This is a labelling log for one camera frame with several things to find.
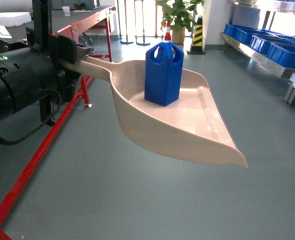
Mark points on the red table frame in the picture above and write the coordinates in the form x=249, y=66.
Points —
x=60, y=111

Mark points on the steel shelf rack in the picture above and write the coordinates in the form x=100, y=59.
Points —
x=273, y=51

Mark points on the white styrofoam block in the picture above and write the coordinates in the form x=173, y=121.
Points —
x=14, y=19

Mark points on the white paper cup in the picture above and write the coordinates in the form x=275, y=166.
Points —
x=66, y=11

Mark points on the red white traffic cone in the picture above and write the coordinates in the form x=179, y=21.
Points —
x=167, y=36

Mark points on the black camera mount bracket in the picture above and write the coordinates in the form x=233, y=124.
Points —
x=42, y=28

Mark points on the green potted plant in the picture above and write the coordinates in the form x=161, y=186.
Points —
x=182, y=16

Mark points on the black yellow traffic cone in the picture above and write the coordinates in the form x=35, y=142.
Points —
x=196, y=47

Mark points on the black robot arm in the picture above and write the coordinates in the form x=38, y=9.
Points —
x=30, y=72

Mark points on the beige plastic scoop tray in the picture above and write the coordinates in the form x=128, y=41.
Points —
x=190, y=129

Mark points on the blue plastic jug part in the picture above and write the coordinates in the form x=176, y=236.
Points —
x=163, y=73

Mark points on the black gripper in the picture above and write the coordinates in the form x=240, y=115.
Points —
x=66, y=65

